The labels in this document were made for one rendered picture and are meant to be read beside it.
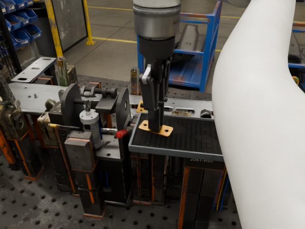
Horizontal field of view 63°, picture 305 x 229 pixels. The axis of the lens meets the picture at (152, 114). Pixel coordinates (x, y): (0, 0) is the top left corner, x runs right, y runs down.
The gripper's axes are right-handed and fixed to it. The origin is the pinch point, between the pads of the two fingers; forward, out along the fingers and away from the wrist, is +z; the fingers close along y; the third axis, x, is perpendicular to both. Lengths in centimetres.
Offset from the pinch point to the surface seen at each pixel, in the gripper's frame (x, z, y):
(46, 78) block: 74, 22, 34
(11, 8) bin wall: 242, 29, 157
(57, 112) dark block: 33.3, 8.3, -0.2
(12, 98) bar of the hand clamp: 58, 11, 3
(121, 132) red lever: 7.6, 4.5, -4.7
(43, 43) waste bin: 286, 99, 227
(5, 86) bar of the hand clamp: 57, 6, 2
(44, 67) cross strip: 81, 20, 41
